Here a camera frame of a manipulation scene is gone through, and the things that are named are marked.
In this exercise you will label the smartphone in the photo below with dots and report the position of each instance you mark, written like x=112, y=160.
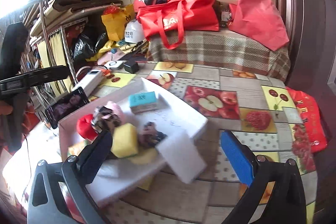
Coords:
x=65, y=106

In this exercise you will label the metal shelf rack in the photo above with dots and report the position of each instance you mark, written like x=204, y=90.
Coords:
x=51, y=36

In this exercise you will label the yellow tissue packet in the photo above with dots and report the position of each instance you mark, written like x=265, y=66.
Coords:
x=77, y=148

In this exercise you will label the white shallow tray box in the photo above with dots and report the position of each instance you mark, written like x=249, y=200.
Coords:
x=173, y=115

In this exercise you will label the red tote bag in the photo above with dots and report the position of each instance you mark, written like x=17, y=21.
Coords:
x=171, y=19

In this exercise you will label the white foam sheet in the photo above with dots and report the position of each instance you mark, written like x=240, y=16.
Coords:
x=114, y=169

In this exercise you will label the pale yellow round sponge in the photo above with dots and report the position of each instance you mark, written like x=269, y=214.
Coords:
x=144, y=156

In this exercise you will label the white magic sponge block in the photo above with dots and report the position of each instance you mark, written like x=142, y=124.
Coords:
x=182, y=156

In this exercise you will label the black power adapter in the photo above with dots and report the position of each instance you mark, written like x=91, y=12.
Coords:
x=131, y=67

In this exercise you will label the black plastic bag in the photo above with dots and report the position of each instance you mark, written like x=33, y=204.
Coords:
x=87, y=45

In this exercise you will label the red plastic bag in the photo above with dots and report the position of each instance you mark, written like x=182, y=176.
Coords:
x=309, y=112

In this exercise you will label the plaid covered box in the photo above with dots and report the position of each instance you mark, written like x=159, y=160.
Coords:
x=225, y=49

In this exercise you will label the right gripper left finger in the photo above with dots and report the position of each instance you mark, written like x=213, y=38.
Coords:
x=92, y=157

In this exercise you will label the teal tissue pack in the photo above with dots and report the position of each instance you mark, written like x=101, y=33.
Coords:
x=141, y=102

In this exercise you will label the brown door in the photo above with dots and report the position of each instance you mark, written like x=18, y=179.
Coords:
x=311, y=30

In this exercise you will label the pink plush ball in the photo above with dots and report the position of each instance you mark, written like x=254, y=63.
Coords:
x=116, y=110

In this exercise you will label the black white patterned scrunchie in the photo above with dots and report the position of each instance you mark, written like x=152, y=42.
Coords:
x=105, y=119

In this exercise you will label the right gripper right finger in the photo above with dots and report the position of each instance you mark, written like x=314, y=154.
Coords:
x=239, y=156

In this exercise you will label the yellow shopping bag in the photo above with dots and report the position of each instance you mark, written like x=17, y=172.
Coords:
x=115, y=20

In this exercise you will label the red plush ball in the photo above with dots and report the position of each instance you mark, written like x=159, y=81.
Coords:
x=84, y=127

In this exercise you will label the white helmet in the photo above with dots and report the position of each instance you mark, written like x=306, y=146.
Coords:
x=134, y=32

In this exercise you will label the white wireless charger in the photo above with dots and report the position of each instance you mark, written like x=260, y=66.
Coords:
x=114, y=65

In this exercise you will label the person's left hand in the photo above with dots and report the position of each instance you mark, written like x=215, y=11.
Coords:
x=5, y=109

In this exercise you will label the pink red nonwoven bag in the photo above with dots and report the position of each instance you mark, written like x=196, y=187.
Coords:
x=260, y=21

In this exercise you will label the folded cardboard stack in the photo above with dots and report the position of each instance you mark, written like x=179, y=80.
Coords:
x=58, y=12

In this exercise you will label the white power bank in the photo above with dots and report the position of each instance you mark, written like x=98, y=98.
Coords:
x=90, y=81

